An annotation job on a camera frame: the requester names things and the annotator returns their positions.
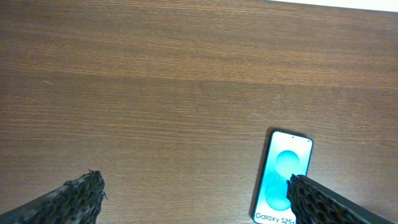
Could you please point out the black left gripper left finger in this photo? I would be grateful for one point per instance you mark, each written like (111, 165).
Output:
(76, 201)

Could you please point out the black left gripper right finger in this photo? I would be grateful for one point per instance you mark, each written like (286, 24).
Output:
(313, 203)

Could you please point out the blue screen smartphone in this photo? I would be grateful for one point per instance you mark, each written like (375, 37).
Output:
(287, 154)

